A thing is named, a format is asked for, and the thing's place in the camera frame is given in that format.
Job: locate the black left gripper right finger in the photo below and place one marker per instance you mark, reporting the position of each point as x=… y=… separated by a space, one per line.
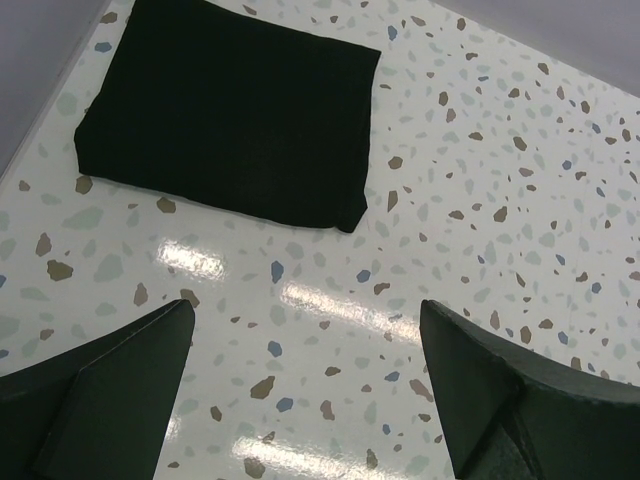
x=510 y=413

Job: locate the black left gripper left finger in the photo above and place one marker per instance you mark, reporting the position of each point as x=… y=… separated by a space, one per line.
x=100 y=410

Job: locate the folded black t shirt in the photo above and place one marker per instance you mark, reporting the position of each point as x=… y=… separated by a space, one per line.
x=234 y=113

